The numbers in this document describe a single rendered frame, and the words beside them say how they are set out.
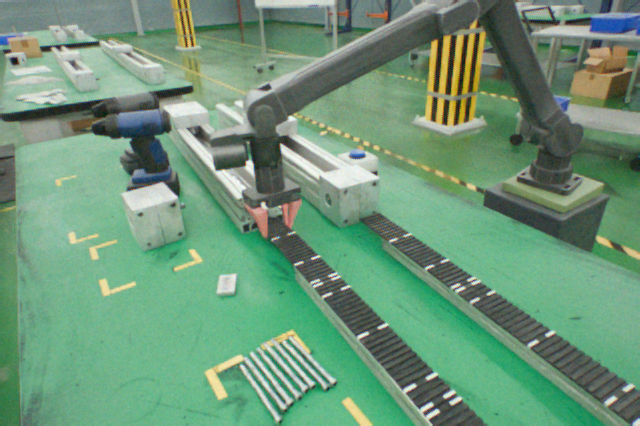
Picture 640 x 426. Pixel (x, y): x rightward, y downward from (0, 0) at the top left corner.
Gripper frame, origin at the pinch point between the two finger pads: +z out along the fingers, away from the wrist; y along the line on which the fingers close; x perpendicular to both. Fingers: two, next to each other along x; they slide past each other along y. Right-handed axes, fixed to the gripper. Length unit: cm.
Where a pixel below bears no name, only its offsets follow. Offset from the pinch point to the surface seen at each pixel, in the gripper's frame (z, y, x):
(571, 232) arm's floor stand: 10, -60, 26
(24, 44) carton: -36, 45, -382
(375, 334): 2.1, 1.6, 34.1
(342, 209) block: -1.4, -14.2, 3.0
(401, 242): 0.9, -17.0, 18.3
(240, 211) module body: -3.1, 4.6, -6.9
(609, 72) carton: 43, -490, -183
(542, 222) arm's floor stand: 7, -54, 22
